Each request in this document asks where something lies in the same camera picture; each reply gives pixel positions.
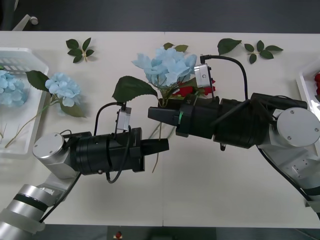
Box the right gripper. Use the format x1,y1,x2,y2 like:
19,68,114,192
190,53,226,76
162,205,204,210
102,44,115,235
148,97,222,141

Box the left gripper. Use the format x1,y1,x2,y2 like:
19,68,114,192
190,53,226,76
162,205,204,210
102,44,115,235
107,127,171,174

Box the large pale blue flower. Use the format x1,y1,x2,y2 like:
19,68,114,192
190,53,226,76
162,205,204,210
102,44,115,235
111,42,199,174

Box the single green leaf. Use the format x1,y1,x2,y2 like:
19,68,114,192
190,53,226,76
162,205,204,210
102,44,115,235
216,38,243,56

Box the green leaf twig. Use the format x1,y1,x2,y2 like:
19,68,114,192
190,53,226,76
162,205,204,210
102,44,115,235
244,40,284,65
65,37,95,64

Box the shallow white box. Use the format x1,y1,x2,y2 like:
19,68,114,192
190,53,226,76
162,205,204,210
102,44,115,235
295,59,320,111
0,47,50,160

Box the white chair leg with caster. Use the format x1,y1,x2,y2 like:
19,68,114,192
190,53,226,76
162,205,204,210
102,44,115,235
11,14,39,32

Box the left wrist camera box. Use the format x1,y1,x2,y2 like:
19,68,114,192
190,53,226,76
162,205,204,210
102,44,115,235
115,106,133,131

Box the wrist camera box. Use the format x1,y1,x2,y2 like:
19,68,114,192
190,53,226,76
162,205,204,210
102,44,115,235
194,63,214,89
115,106,133,131

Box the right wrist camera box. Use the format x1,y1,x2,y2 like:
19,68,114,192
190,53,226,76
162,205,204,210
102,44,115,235
194,63,214,89

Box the black left camera cable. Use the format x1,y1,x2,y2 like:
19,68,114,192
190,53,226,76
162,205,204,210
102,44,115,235
93,101,126,136

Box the black camera cable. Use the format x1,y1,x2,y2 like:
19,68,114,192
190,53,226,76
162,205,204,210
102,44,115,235
93,101,126,136
199,53,250,102

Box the black right camera cable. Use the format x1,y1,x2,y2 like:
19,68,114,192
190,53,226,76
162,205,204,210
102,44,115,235
199,53,250,102

